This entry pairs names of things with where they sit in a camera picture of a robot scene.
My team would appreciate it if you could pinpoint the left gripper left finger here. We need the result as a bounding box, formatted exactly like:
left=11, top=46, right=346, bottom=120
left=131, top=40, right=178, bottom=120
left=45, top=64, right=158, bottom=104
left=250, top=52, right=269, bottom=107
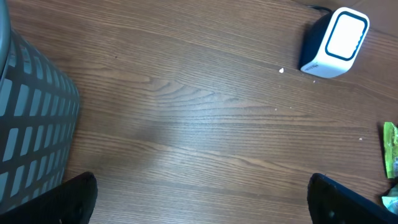
left=1, top=172, right=98, bottom=224

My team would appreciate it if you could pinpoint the grey plastic mesh basket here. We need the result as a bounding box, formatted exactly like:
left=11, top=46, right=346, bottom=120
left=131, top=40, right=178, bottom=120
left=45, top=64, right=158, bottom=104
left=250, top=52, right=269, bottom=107
left=1, top=1, right=80, bottom=213

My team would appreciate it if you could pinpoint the white barcode scanner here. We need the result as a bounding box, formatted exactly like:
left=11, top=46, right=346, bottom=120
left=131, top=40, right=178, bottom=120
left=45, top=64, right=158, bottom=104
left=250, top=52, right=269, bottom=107
left=298, top=7, right=370, bottom=78

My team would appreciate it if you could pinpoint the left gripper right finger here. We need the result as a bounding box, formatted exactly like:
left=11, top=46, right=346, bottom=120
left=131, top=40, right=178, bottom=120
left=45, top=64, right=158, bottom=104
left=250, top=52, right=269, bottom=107
left=307, top=173, right=397, bottom=224

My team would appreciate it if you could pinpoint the green snack bag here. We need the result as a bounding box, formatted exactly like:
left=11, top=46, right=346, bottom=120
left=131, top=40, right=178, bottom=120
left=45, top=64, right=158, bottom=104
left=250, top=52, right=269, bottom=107
left=383, top=122, right=397, bottom=179

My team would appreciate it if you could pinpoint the teal wipes packet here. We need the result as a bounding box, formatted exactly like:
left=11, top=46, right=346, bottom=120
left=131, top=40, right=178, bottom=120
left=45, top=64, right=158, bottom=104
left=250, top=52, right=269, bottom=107
left=381, top=185, right=398, bottom=215

